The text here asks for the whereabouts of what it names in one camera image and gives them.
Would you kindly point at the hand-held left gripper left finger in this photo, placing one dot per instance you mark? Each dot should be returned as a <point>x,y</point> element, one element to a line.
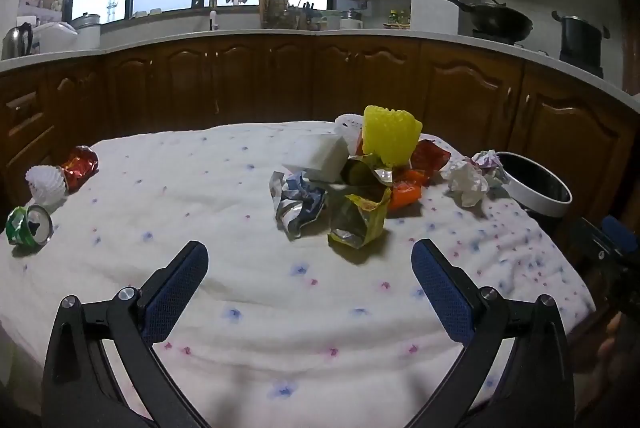
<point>176,288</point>

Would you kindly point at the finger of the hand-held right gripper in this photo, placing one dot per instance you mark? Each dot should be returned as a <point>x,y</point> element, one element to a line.
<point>620,233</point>

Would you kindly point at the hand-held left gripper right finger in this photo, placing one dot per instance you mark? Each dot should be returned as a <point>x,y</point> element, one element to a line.
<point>442,293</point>

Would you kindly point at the person's right hand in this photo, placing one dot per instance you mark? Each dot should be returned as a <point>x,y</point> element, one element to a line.
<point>610,340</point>

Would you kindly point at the orange snack wrapper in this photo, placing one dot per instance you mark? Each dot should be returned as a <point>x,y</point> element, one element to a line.
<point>407,190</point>

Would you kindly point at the yellow green snack bag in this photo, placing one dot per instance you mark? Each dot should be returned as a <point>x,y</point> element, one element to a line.
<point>357,220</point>

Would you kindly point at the crumpled purple white paper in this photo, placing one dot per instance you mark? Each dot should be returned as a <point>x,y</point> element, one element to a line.
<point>490,166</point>

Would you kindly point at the red snack wrapper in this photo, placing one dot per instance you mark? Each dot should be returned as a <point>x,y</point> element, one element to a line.
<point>430,156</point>

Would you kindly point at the silver blue crumpled wrapper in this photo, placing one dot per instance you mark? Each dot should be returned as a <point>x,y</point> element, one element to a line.
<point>295,203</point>

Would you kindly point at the dark green foil wrapper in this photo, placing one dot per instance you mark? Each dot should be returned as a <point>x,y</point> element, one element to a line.
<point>360,171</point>

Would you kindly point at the red foil wrapper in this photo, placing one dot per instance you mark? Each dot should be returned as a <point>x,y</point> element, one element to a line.
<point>80,167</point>

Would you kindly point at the crushed green can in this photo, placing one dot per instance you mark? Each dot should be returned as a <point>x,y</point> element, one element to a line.
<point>30,225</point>

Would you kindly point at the yellow foam fruit net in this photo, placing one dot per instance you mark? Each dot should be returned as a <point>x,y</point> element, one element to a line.
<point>390,133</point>

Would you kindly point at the plain white box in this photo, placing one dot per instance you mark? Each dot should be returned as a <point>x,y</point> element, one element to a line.
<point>317,156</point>

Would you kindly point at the black stock pot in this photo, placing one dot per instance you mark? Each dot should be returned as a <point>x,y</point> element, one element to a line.
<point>580,38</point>

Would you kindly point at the brown wooden base cabinets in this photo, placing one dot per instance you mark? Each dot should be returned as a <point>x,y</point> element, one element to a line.
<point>350,78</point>

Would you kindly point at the black wok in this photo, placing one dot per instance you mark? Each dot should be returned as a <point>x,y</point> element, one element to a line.
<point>500,21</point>

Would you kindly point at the steel pot with lid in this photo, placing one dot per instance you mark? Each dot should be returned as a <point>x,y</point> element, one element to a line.
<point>87,31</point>

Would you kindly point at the white kitchen countertop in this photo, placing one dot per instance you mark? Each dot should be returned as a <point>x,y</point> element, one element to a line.
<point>280,33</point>

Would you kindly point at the yellow green bottles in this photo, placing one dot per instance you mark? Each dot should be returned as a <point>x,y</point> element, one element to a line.
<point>399,19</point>

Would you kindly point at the white rice cooker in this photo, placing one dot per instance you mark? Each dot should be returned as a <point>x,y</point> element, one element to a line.
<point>52,36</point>

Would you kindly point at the kitchen faucet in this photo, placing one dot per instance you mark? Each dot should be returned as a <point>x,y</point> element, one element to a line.
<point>206,6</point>

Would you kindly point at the small lidded pot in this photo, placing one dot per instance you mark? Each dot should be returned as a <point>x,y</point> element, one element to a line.
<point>351,19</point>

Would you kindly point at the steel kettle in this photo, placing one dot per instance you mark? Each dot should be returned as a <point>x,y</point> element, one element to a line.
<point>17,41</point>

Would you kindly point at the wooden cutting board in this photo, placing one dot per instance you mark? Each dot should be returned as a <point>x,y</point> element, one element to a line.
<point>272,6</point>

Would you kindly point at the utensil holder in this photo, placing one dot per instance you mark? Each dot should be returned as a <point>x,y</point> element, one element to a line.
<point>300,16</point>

